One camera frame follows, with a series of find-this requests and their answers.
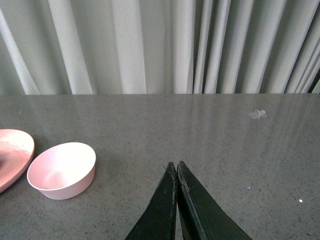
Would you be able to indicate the crumpled clear tape scrap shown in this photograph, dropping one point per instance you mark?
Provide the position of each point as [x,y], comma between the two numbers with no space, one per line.
[257,114]

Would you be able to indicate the pale pink bowl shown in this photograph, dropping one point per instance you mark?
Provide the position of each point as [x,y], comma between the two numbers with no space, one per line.
[63,171]

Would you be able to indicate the pink plate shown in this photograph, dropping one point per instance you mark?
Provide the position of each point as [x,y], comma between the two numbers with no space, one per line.
[16,152]

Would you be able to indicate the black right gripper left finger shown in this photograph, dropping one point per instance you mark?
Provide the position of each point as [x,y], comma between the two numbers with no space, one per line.
[158,221]

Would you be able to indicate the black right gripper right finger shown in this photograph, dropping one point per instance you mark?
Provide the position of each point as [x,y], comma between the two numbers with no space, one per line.
[200,216]

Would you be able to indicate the grey-white curtain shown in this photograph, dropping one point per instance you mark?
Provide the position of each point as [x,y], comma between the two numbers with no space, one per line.
[51,47]

